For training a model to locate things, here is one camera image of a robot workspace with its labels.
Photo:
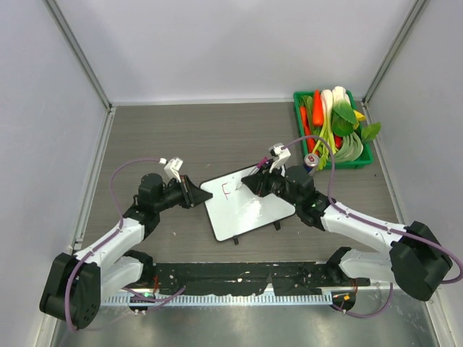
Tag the small orange carrot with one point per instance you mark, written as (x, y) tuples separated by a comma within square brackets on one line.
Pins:
[(305, 125)]

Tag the yellow pepper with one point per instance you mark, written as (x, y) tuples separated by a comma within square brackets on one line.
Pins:
[(359, 118)]

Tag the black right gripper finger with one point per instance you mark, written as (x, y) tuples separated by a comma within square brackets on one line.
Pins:
[(254, 184), (263, 172)]

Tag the red chili pepper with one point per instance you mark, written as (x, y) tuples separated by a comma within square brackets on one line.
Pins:
[(338, 142)]

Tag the blue silver drink can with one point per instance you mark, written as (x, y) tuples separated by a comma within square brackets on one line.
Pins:
[(311, 163)]

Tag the large orange carrot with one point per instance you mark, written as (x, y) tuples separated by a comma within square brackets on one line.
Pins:
[(317, 114)]

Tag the magenta capped white marker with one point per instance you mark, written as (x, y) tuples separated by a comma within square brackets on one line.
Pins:
[(254, 170)]

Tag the green celery stalks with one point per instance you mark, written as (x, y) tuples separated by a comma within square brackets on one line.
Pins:
[(323, 144)]

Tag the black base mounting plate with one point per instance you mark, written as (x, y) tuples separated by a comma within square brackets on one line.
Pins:
[(251, 278)]

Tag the white whiteboard black frame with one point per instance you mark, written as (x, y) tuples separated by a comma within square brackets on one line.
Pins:
[(234, 210)]

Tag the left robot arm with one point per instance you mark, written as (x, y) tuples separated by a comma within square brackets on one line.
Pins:
[(78, 283)]

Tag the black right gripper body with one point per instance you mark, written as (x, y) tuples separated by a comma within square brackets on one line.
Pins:
[(268, 182)]

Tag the white slotted cable duct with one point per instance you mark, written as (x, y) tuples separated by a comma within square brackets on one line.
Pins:
[(268, 298)]

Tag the pale green bok choy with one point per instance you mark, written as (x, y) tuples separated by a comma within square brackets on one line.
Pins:
[(351, 149)]

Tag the white green bok choy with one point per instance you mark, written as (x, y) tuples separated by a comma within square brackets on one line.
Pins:
[(339, 115)]

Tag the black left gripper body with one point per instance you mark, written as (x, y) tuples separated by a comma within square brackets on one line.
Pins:
[(184, 188)]

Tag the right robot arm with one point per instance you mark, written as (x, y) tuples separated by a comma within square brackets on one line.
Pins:
[(409, 256)]

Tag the green leaf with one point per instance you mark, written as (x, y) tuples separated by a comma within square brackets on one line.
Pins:
[(370, 132)]

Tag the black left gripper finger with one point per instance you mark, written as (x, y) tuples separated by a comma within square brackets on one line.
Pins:
[(199, 197), (192, 188)]

